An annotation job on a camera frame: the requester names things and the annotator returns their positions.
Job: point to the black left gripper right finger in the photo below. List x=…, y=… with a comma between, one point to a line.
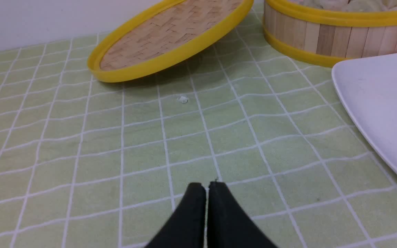
x=228, y=225

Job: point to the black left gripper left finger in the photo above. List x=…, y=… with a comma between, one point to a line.
x=185, y=227

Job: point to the white square plate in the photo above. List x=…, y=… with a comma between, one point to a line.
x=367, y=88

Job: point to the small white crumb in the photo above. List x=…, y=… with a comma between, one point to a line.
x=183, y=99

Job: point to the green checked tablecloth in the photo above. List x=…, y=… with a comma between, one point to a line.
x=103, y=165

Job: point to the yellow rimmed bamboo steamer lid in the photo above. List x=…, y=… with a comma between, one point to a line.
x=162, y=36

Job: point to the yellow rimmed bamboo steamer basket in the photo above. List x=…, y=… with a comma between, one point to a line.
x=323, y=37

